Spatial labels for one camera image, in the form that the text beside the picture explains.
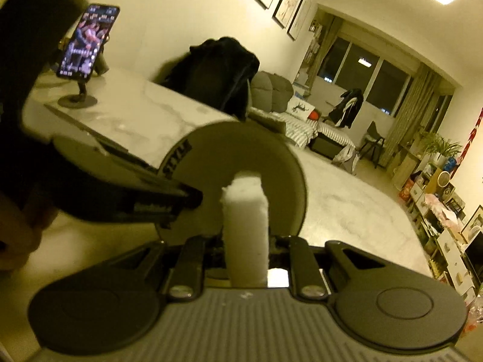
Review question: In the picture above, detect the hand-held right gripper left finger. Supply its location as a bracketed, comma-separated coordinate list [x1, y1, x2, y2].
[107, 236, 226, 302]

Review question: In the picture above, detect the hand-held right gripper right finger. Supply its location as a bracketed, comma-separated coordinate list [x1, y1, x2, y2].
[269, 236, 401, 302]

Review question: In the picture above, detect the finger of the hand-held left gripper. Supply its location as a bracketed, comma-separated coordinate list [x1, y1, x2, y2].
[126, 180, 203, 229]

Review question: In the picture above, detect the white sponge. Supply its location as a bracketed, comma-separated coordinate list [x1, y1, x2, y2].
[221, 171, 270, 287]

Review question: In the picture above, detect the yellow bowl white inside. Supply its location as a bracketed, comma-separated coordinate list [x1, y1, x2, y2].
[155, 121, 308, 242]

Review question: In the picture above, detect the person's left hand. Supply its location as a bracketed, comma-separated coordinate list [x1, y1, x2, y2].
[0, 192, 58, 272]

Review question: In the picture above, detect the black smartphone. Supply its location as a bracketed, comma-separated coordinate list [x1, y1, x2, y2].
[56, 4, 120, 81]

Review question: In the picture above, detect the black phone stand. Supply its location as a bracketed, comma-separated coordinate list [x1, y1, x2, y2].
[57, 51, 110, 109]

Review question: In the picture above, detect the grey white bag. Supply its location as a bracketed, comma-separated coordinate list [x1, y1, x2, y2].
[332, 145, 359, 174]

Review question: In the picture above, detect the plaid sofa cover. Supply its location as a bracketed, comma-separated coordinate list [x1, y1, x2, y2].
[249, 107, 357, 149]

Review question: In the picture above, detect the dark wooden chair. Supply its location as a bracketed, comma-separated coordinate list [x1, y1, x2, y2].
[358, 121, 386, 168]

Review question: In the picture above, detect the wooden shelf unit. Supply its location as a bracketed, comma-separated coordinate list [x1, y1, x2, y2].
[390, 147, 431, 193]

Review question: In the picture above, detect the black coat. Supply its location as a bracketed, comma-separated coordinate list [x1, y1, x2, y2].
[156, 37, 261, 121]

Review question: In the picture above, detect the white low cabinet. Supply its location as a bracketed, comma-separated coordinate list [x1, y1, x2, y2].
[400, 181, 483, 302]

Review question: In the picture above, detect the pink cloth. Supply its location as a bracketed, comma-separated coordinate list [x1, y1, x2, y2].
[424, 192, 466, 230]

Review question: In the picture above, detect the white deer print pillow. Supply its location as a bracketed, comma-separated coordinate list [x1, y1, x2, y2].
[287, 96, 315, 116]

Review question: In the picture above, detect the grey sofa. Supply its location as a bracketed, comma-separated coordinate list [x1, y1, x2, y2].
[247, 71, 359, 159]

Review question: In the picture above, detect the black and white jacket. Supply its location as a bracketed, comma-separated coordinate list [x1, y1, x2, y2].
[328, 88, 365, 129]

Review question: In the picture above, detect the framed portrait picture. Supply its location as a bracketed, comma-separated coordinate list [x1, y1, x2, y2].
[461, 205, 483, 242]

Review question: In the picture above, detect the potted green plant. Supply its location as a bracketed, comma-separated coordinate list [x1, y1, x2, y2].
[419, 132, 463, 167]

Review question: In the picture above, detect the patterned curtain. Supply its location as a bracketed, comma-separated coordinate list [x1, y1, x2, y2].
[385, 64, 442, 148]

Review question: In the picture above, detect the large window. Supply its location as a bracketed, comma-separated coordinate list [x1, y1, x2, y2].
[317, 38, 419, 116]

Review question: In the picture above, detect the red chili string ornament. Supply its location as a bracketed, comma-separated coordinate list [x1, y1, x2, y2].
[458, 107, 483, 167]

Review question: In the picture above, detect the framed pale wall print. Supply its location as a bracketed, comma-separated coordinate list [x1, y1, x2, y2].
[287, 0, 312, 41]

